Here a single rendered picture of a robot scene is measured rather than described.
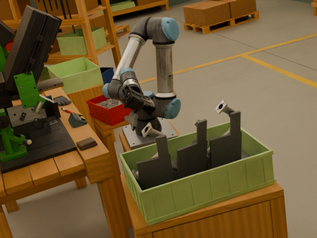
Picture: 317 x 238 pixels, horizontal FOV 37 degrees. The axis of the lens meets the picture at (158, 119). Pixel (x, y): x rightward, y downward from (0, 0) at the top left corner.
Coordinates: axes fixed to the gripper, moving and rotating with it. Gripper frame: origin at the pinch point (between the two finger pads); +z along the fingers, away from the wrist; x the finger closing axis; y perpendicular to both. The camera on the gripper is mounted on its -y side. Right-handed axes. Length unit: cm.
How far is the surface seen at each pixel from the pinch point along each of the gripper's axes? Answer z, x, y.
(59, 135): -67, -71, -6
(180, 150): 9.6, -1.2, -18.5
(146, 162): 12.0, -11.7, -6.8
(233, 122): 7.1, 21.4, -31.6
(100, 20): -733, -231, -254
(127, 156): -12.9, -29.5, -15.2
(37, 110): -82, -71, 8
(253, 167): 21, 13, -46
